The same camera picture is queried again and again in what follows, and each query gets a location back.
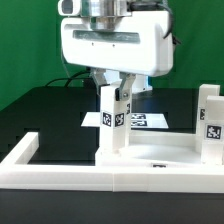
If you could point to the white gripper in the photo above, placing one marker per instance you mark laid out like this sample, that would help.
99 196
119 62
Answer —
136 45

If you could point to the white desk tabletop panel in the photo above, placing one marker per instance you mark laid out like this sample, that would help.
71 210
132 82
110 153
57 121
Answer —
164 149

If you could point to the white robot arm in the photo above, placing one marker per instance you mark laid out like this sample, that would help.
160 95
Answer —
103 14

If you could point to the AprilTag marker sheet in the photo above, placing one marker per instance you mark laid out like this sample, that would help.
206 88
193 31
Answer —
138 120

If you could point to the white U-shaped obstacle fence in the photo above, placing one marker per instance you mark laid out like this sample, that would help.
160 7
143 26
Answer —
17 173

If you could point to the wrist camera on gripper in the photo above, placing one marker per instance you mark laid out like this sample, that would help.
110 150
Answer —
69 7

